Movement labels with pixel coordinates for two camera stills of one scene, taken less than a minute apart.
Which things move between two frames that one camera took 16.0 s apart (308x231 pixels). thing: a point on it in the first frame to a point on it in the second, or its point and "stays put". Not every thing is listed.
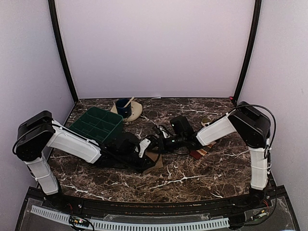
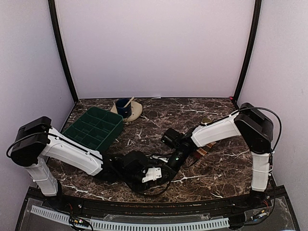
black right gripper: x=162 y=147 to x=171 y=167
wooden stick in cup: x=129 y=102 stays put
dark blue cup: x=125 y=111 stays put
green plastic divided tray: x=99 y=124 stays put
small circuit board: x=76 y=220 stays put
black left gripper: x=139 y=169 to x=144 y=188
